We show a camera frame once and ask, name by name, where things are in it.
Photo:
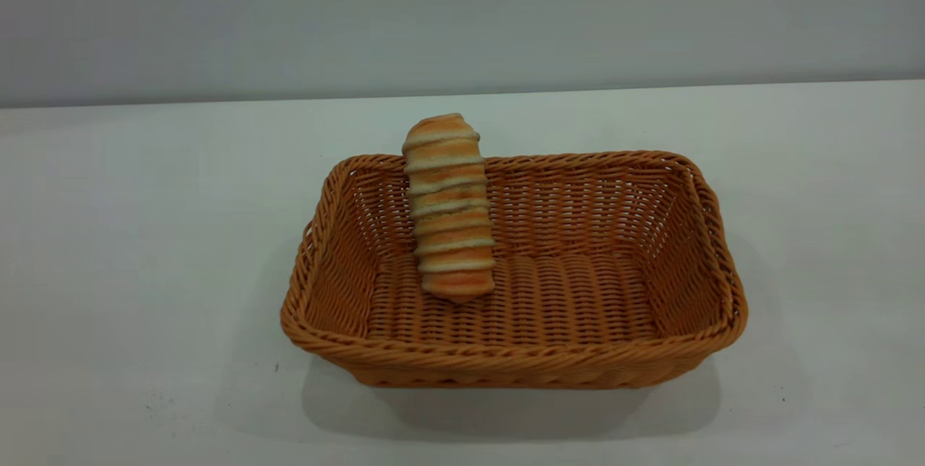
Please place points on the orange woven wicker basket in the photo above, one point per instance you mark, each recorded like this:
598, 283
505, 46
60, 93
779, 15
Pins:
571, 307

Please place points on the striped orange bread roll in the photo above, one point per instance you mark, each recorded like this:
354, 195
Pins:
449, 213

